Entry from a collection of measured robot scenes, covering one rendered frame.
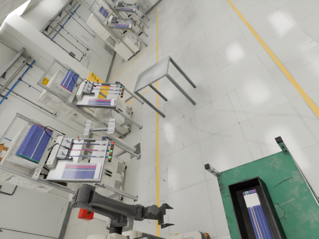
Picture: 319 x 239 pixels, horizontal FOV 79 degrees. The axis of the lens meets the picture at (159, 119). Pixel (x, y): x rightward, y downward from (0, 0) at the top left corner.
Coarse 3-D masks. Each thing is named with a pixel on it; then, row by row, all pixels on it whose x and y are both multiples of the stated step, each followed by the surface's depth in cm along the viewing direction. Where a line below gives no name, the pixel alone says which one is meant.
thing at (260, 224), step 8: (248, 192) 106; (256, 192) 104; (248, 200) 104; (256, 200) 101; (248, 208) 102; (256, 208) 99; (256, 216) 97; (264, 216) 95; (256, 224) 96; (264, 224) 93; (256, 232) 94; (264, 232) 92
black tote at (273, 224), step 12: (252, 180) 103; (240, 192) 112; (264, 192) 95; (240, 204) 108; (264, 204) 101; (240, 216) 102; (276, 216) 92; (240, 228) 95; (252, 228) 99; (276, 228) 84
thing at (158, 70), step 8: (168, 56) 306; (160, 64) 309; (168, 64) 294; (176, 64) 316; (144, 72) 335; (152, 72) 314; (160, 72) 295; (144, 80) 317; (152, 80) 298; (136, 88) 321; (152, 88) 365; (160, 96) 380; (152, 104) 345; (160, 112) 357
